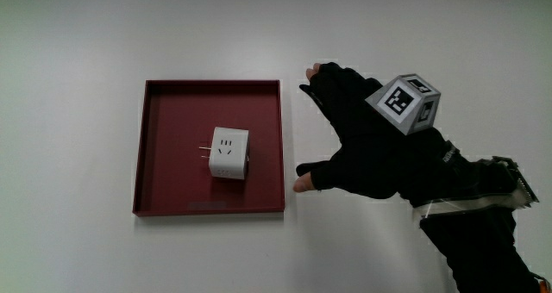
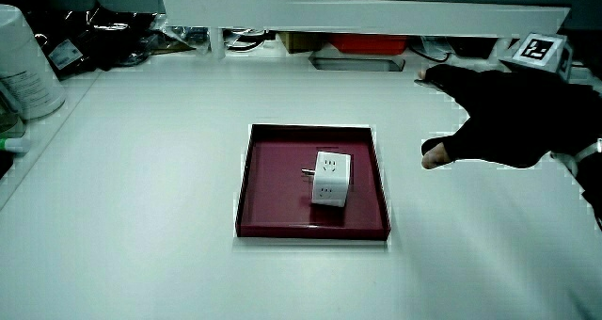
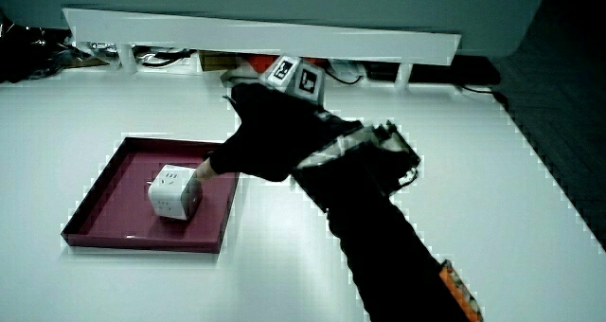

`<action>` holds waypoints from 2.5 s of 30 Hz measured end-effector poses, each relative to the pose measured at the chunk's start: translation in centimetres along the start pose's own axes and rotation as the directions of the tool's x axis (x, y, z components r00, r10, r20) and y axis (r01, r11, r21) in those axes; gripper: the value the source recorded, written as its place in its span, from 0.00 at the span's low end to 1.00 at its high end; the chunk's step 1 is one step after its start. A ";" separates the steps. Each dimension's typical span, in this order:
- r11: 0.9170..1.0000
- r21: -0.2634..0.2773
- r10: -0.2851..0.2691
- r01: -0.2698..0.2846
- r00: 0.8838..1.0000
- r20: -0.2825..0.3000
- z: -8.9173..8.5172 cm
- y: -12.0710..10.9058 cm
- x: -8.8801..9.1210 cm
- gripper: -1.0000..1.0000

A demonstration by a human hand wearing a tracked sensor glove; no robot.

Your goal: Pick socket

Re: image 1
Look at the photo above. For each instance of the dark red square tray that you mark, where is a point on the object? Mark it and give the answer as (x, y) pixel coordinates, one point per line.
(177, 155)

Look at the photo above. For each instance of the white cube socket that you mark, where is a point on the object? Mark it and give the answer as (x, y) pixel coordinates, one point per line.
(230, 155)

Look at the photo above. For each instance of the person's right forearm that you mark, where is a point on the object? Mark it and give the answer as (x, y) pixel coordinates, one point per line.
(474, 241)

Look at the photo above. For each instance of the person's right hand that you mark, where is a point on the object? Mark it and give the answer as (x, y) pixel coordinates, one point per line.
(366, 155)

